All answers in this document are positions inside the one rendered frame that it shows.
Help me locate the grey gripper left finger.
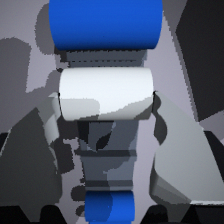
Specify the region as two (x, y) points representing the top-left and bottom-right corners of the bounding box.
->
(0, 92), (63, 224)

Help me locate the white cylinder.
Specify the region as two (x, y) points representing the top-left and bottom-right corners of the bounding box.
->
(60, 67), (153, 121)

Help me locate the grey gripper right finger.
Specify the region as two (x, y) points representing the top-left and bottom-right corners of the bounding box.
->
(149, 90), (224, 224)

